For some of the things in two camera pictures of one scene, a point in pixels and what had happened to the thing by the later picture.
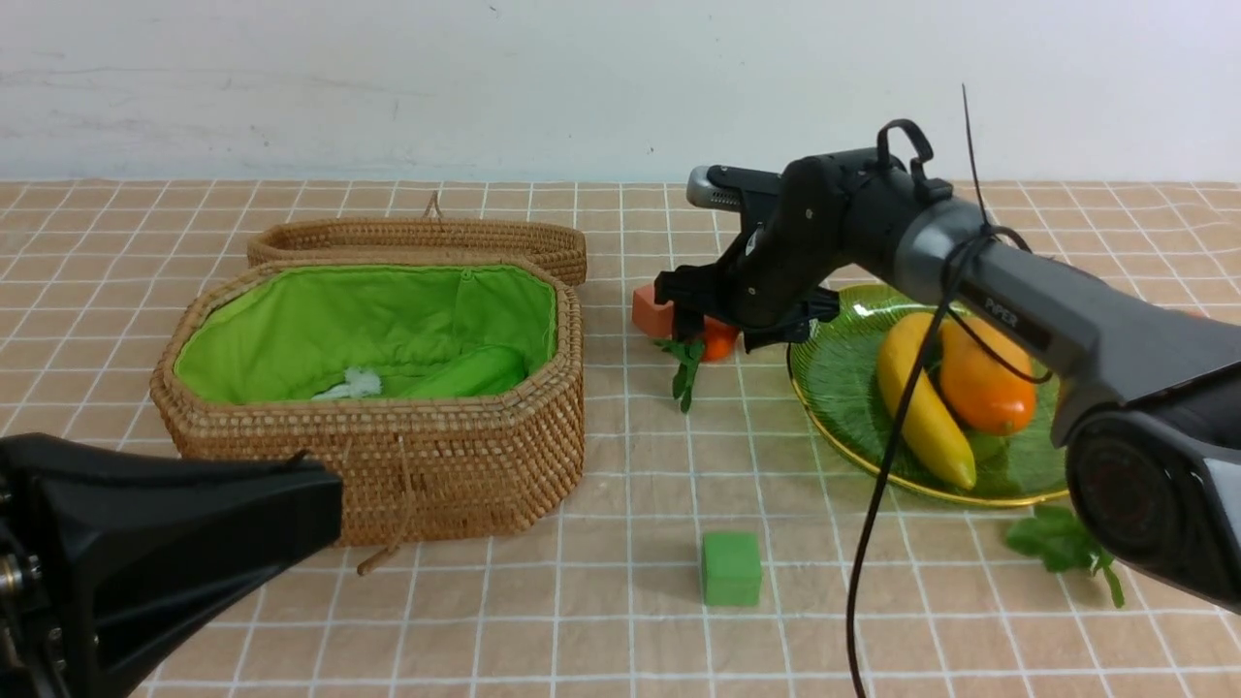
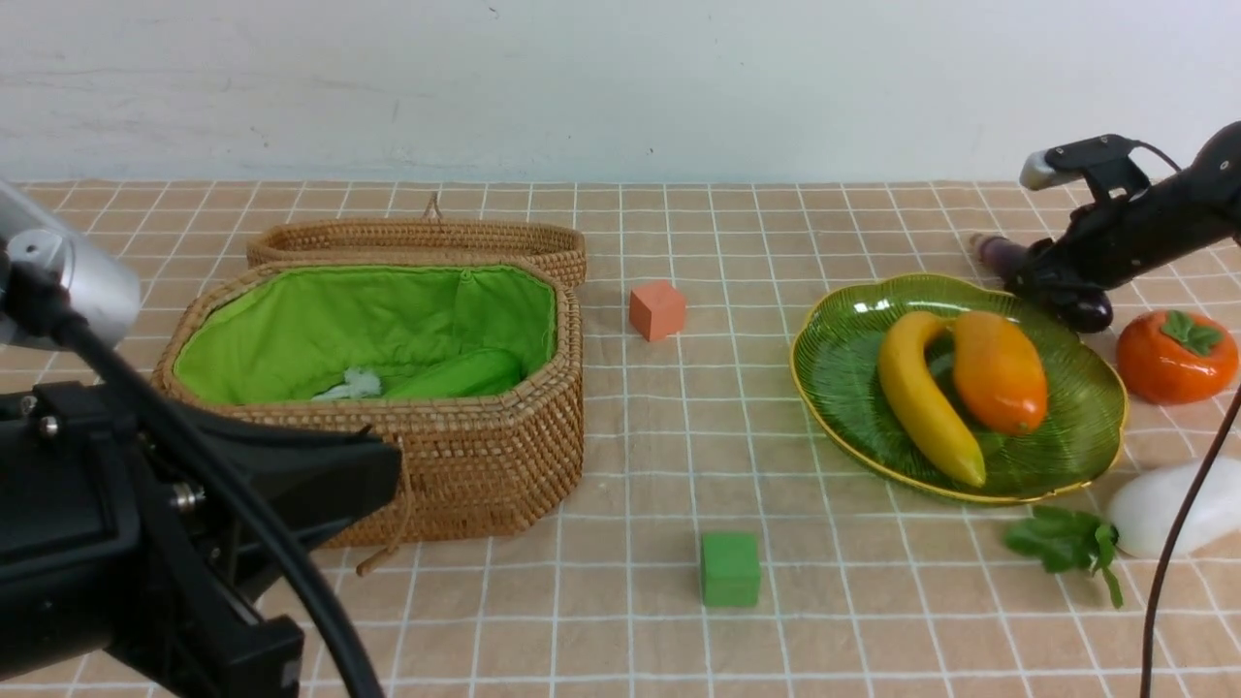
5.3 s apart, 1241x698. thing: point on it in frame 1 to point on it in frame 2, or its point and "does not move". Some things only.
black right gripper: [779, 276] to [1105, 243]
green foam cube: [732, 568] does not move
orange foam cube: [655, 320] does not move
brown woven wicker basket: [447, 395] does not move
